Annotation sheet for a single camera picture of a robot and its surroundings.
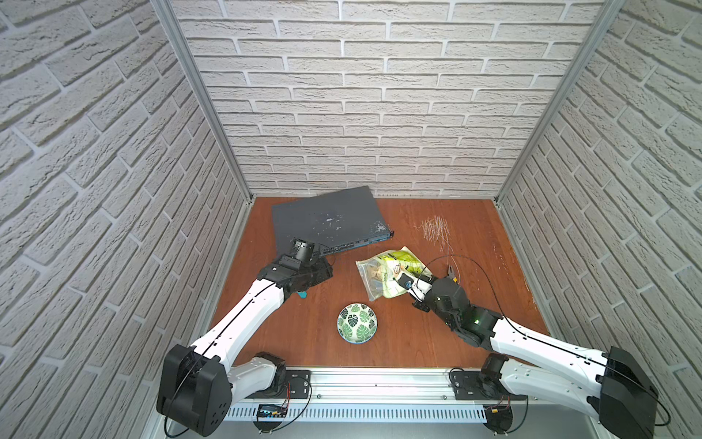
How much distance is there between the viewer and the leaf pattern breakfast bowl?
82 cm

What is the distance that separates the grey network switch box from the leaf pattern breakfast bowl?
257 mm

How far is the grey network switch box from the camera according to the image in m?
1.05

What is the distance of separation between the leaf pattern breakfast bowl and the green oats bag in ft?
0.37

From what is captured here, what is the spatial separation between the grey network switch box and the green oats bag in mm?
195

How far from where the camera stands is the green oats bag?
71cm
